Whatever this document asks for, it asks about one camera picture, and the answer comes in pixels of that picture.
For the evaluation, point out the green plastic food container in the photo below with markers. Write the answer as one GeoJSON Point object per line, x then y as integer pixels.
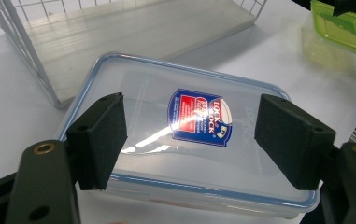
{"type": "Point", "coordinates": [334, 34]}

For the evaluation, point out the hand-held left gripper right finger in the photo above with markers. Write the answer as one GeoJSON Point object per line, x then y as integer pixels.
{"type": "Point", "coordinates": [294, 140]}

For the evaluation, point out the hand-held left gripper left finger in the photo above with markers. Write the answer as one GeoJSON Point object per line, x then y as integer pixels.
{"type": "Point", "coordinates": [99, 140]}

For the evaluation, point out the clear blue-rimmed food container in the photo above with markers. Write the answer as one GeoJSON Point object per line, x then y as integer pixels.
{"type": "Point", "coordinates": [197, 174]}

